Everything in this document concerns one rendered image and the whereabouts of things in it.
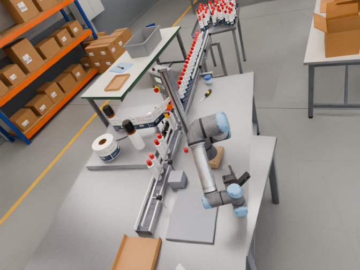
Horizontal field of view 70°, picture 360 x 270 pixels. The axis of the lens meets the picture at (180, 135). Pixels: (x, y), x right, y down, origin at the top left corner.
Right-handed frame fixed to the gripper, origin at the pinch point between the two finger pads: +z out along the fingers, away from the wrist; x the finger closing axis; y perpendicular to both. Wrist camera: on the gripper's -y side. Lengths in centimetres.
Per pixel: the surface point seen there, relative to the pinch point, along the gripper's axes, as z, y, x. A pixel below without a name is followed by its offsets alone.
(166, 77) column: 50, 18, -51
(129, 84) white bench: 191, 97, -3
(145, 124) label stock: 73, 62, -11
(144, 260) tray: -40, 67, 7
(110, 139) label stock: 60, 91, -20
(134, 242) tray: -27, 75, 6
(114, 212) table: 0, 93, 2
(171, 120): 63, 37, -9
